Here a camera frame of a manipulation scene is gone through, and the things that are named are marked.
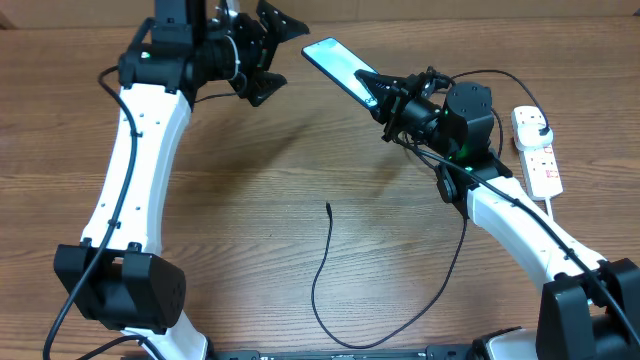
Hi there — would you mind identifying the white charger plug adapter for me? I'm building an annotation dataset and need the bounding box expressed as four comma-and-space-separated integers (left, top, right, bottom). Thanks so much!
514, 123, 554, 151

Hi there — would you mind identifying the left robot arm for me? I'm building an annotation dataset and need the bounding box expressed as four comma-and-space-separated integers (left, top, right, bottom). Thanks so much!
54, 0, 309, 359

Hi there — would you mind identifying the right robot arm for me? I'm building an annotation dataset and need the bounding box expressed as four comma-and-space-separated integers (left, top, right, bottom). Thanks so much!
355, 69, 639, 360

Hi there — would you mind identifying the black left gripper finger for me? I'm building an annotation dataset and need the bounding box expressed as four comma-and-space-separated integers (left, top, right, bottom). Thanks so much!
245, 71, 287, 107
256, 0, 310, 43

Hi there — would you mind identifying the smartphone with light blue screen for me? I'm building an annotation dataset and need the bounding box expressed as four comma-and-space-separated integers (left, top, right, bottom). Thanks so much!
301, 37, 377, 109

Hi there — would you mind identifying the black USB charging cable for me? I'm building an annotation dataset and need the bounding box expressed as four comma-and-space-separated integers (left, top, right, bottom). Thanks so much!
310, 69, 554, 350

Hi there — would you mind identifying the white power strip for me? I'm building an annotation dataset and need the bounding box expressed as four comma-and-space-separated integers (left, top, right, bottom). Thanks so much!
510, 105, 564, 202

